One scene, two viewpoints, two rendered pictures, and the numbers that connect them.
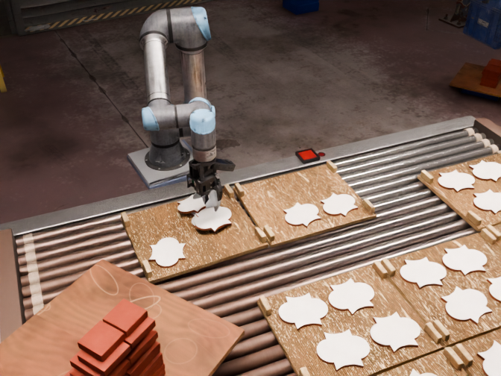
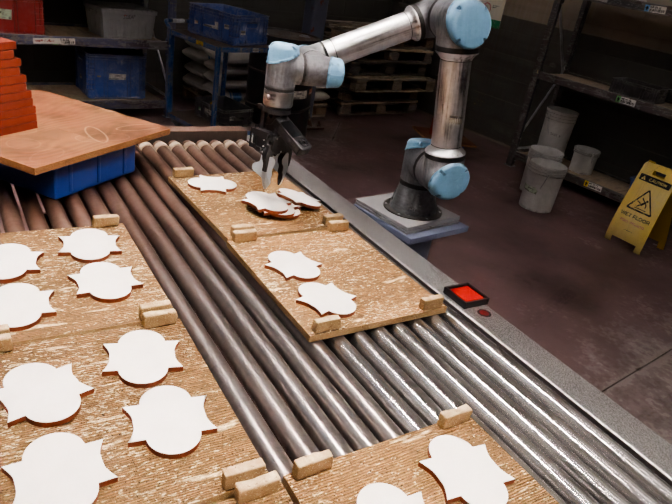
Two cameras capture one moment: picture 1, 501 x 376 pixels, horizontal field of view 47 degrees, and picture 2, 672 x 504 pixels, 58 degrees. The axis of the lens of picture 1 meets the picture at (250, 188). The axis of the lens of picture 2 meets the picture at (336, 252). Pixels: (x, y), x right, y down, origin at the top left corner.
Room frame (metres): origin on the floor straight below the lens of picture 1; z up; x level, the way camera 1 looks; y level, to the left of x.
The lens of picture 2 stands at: (1.37, -1.39, 1.60)
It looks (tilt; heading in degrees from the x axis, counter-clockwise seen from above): 26 degrees down; 77
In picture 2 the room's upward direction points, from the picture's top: 10 degrees clockwise
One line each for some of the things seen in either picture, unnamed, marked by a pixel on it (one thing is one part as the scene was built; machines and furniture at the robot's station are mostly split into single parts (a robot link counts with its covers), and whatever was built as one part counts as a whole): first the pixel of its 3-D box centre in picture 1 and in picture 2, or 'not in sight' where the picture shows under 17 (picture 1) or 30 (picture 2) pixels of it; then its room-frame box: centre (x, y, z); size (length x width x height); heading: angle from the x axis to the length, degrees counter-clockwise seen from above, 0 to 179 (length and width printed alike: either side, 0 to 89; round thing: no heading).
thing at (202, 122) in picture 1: (203, 129); (283, 67); (1.52, 0.15, 1.31); 0.09 x 0.08 x 0.11; 9
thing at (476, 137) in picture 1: (282, 187); (377, 275); (1.78, -0.12, 0.90); 1.95 x 0.05 x 0.05; 112
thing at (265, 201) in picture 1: (302, 201); (332, 275); (1.65, -0.19, 0.93); 0.41 x 0.35 x 0.02; 113
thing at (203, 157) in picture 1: (204, 151); (277, 98); (1.51, 0.14, 1.24); 0.08 x 0.08 x 0.05
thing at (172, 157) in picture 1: (166, 148); (415, 194); (2.00, 0.35, 0.94); 0.15 x 0.15 x 0.10
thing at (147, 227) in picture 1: (191, 231); (254, 202); (1.49, 0.20, 0.93); 0.41 x 0.35 x 0.02; 115
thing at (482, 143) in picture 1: (287, 194); (361, 277); (1.74, -0.14, 0.90); 1.95 x 0.05 x 0.05; 112
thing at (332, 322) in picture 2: (368, 205); (326, 323); (1.60, -0.42, 0.95); 0.06 x 0.02 x 0.03; 23
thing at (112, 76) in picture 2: not in sight; (110, 71); (0.44, 4.26, 0.32); 0.50 x 0.41 x 0.37; 26
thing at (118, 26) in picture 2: not in sight; (120, 20); (0.52, 4.25, 0.76); 0.50 x 0.36 x 0.24; 36
